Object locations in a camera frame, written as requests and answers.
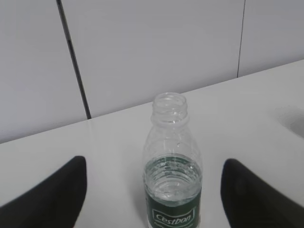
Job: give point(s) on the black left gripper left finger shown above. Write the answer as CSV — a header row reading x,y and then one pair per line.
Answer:
x,y
56,202

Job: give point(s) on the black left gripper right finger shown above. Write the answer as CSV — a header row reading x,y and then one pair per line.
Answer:
x,y
249,202

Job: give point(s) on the clear green-label water bottle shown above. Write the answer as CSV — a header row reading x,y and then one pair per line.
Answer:
x,y
172,166

